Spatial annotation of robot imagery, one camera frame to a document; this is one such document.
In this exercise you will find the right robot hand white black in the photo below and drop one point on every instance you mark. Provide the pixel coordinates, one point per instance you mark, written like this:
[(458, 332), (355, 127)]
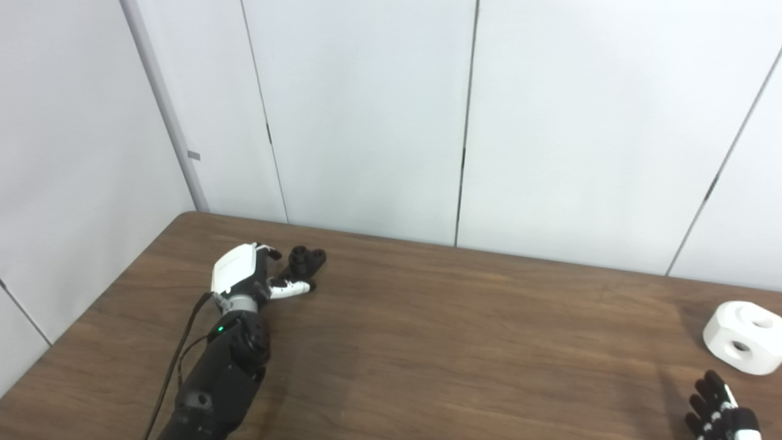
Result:
[(724, 415)]

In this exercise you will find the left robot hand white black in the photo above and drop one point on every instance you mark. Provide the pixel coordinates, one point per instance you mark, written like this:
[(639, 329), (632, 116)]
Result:
[(235, 269)]

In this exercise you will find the black flanged holder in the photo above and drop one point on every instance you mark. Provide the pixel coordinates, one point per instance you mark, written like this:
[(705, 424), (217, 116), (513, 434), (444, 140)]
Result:
[(305, 260)]

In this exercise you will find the round white piece with holes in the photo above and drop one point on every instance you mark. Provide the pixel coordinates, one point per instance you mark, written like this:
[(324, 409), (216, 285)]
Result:
[(742, 336)]

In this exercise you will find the small grey post label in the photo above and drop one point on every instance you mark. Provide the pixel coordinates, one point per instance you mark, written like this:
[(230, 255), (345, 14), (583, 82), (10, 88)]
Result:
[(193, 155)]

